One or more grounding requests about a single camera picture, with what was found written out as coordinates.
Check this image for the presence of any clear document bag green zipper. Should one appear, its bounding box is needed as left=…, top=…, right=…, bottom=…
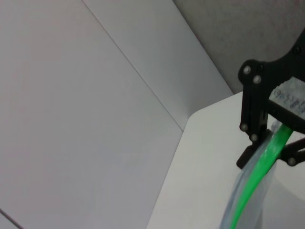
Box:
left=219, top=124, right=293, bottom=229

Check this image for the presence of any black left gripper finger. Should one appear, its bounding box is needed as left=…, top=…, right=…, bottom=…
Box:
left=267, top=76, right=305, bottom=167
left=236, top=59, right=273, bottom=169

